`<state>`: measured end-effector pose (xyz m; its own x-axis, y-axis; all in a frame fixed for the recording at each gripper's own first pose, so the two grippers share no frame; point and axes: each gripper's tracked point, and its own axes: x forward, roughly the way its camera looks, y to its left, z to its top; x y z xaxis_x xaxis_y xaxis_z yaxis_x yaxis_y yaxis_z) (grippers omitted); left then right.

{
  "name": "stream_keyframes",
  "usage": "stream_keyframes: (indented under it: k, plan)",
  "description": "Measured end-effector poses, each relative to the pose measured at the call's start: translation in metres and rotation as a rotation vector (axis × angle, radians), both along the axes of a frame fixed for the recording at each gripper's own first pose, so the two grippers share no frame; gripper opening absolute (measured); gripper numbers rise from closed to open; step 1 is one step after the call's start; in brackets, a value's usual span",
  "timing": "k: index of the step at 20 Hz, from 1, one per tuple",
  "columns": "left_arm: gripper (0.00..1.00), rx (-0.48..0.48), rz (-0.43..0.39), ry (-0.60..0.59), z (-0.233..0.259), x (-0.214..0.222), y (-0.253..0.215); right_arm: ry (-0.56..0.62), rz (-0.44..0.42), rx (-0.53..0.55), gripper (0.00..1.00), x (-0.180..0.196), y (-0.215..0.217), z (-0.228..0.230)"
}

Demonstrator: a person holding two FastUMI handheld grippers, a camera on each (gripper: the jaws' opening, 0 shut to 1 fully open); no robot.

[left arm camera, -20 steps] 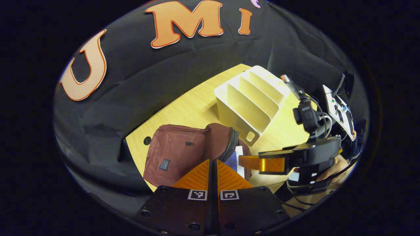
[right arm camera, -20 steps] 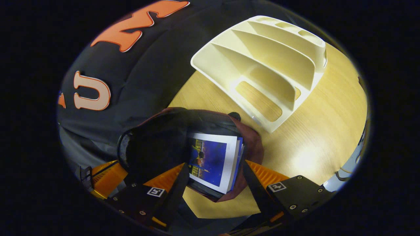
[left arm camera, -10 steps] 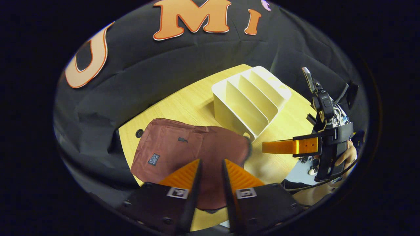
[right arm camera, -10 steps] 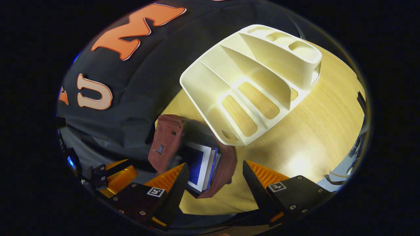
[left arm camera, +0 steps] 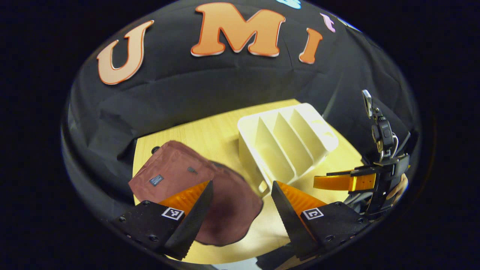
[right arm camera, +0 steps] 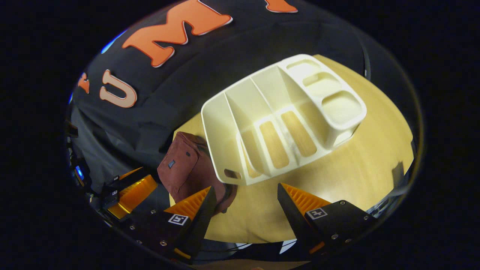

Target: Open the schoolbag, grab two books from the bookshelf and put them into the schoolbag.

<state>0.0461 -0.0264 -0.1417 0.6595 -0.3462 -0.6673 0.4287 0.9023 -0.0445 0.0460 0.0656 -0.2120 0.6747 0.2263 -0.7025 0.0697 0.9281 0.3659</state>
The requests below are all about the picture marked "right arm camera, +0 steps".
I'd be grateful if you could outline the black backdrop stand pole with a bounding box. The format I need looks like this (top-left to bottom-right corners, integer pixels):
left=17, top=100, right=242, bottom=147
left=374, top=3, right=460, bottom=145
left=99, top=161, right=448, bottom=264
left=361, top=37, right=372, bottom=78

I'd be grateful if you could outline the cream plastic bookshelf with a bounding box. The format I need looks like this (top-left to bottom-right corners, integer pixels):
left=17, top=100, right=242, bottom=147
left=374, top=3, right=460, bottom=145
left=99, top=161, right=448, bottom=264
left=201, top=54, right=368, bottom=186

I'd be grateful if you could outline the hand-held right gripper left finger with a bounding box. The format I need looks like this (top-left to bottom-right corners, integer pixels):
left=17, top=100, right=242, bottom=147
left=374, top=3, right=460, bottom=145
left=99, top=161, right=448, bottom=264
left=124, top=186, right=217, bottom=263

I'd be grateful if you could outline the maroon schoolbag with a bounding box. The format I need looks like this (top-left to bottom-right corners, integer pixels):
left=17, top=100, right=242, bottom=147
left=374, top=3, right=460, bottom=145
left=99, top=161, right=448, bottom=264
left=157, top=131, right=237, bottom=215

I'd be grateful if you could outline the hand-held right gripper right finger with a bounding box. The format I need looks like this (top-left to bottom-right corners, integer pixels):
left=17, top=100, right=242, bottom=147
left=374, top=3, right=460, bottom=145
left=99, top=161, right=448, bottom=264
left=277, top=183, right=379, bottom=259

